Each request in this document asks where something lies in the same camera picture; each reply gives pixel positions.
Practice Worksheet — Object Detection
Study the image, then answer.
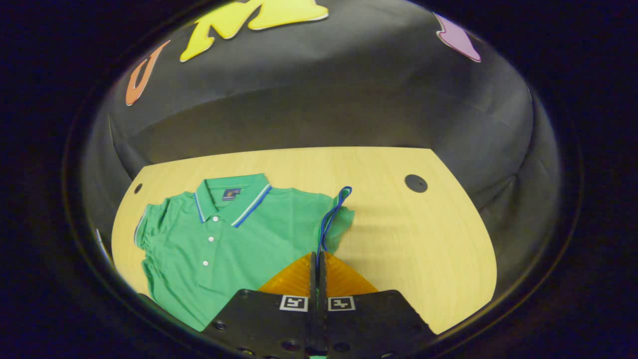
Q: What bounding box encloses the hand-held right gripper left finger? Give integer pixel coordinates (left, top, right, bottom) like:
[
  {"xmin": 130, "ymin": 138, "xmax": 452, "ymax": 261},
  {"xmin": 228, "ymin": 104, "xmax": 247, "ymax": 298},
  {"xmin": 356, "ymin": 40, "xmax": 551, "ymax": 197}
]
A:
[{"xmin": 202, "ymin": 252, "xmax": 320, "ymax": 359}]

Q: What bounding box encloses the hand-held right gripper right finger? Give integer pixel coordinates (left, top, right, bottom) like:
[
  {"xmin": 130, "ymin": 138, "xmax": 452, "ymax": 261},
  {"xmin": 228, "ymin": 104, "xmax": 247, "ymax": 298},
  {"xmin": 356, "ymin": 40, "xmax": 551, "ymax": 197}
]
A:
[{"xmin": 318, "ymin": 252, "xmax": 432, "ymax": 359}]

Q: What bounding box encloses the green T-shirt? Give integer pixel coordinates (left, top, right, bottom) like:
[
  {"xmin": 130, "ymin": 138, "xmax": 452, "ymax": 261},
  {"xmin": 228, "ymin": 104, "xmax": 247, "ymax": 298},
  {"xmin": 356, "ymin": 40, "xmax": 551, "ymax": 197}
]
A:
[{"xmin": 134, "ymin": 173, "xmax": 355, "ymax": 332}]

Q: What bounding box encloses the black backdrop cloth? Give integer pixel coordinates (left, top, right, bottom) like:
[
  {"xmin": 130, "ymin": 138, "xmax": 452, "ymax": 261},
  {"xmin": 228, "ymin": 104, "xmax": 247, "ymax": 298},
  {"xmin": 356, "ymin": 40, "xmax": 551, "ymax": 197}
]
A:
[{"xmin": 82, "ymin": 0, "xmax": 561, "ymax": 300}]

